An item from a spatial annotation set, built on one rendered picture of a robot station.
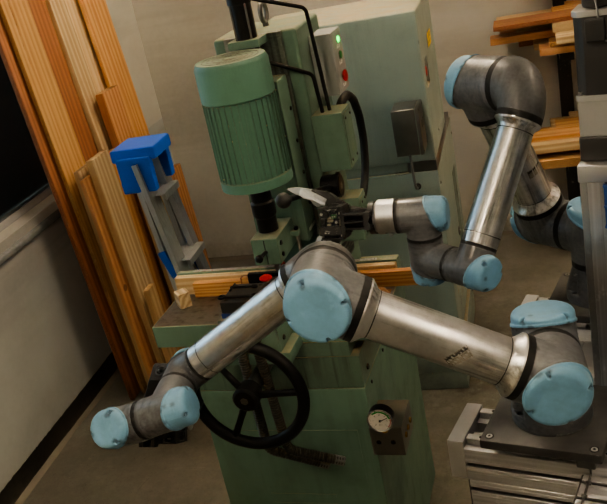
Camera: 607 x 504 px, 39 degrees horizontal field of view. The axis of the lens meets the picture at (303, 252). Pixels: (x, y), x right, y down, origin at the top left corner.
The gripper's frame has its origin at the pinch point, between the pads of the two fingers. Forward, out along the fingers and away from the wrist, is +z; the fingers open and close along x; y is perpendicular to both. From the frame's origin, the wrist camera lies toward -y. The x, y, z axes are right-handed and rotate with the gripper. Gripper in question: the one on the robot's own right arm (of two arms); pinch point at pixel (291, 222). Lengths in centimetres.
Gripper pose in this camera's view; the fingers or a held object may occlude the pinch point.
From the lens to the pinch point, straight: 193.4
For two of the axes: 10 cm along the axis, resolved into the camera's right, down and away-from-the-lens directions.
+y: -3.0, 1.9, -9.3
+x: 1.2, 9.8, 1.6
